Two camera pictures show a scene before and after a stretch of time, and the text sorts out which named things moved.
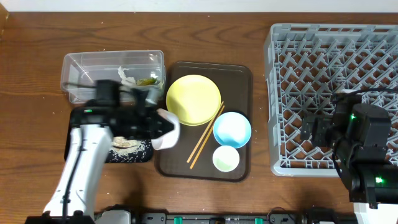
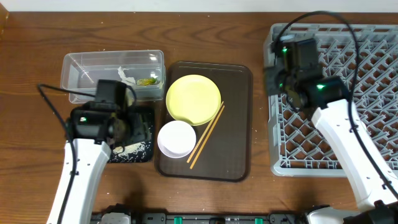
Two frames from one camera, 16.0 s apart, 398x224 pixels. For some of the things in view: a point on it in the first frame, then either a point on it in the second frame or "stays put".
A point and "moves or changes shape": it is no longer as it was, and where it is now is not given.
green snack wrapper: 145,81 stays put
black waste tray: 142,152 stays put
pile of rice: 127,150 stays put
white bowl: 171,139 moves or changes shape
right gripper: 322,124 → 268,77
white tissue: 125,80 stays put
